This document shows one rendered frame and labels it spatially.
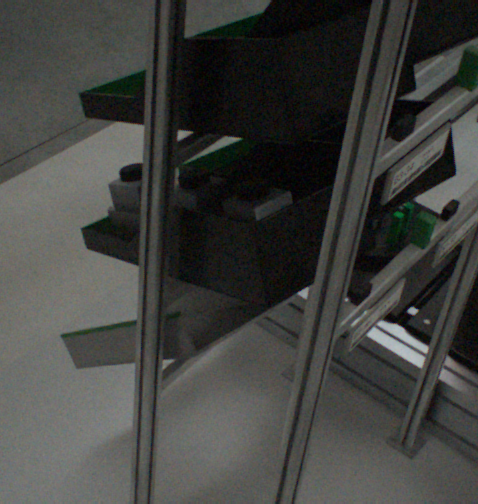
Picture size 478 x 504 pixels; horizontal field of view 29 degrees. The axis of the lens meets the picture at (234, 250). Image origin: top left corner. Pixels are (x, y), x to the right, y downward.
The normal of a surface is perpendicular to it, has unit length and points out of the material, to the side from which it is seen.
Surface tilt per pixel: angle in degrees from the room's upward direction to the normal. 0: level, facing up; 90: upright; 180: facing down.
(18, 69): 0
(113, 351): 90
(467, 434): 90
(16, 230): 0
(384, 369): 90
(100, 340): 90
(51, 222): 0
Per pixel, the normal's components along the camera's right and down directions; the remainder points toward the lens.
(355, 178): -0.62, 0.48
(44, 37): 0.09, -0.75
